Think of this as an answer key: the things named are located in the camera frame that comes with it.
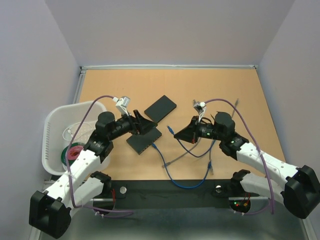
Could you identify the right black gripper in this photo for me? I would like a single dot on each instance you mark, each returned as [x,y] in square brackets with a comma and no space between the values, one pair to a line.
[189,134]

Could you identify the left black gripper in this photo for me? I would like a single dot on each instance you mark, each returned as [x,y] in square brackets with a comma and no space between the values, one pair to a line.
[139,124]

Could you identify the black network switch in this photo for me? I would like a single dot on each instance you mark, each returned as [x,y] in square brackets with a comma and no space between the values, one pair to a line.
[139,143]
[160,109]

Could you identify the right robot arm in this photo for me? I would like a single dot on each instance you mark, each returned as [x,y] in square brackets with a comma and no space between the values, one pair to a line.
[297,188]

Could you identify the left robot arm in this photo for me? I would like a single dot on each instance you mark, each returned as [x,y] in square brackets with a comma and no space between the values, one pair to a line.
[51,210]

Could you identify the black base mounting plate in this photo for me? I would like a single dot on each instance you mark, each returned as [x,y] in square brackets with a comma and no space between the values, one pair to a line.
[163,194]

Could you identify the white plastic basket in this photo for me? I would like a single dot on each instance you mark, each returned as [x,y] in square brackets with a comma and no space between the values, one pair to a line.
[60,126]

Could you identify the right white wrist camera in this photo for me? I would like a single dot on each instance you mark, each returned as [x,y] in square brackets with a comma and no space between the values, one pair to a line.
[200,107]

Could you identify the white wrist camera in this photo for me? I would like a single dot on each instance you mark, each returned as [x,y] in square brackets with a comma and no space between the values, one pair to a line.
[121,104]
[200,107]

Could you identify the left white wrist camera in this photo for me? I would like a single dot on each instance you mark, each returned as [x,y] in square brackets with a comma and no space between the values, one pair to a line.
[121,104]

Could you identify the coiled coloured cable spools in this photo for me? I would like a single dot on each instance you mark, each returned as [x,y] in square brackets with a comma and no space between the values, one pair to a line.
[72,154]

